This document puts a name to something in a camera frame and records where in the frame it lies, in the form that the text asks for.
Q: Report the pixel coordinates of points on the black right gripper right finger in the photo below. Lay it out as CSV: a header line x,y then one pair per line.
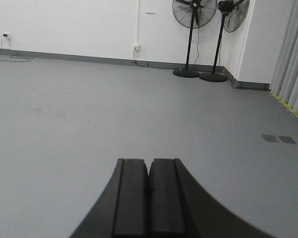
x,y
179,207

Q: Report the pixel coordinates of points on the white wall socket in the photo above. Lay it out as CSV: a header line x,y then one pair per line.
x,y
136,47

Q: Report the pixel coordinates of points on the wall plug adapter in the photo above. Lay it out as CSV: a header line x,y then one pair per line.
x,y
7,36

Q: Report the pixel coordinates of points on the grey vertical blinds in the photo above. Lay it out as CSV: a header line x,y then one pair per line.
x,y
284,85

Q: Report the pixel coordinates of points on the grey floor plate right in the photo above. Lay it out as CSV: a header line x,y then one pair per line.
x,y
287,139

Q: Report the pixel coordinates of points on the grey floor plate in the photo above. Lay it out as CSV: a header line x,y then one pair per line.
x,y
287,139
270,138

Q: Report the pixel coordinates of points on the black pedestal fan right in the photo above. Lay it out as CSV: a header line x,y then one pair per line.
x,y
233,14

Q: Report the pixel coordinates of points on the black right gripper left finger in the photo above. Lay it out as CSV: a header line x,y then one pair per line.
x,y
120,210

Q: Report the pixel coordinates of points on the grey floor plate left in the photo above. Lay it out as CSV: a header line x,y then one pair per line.
x,y
270,138

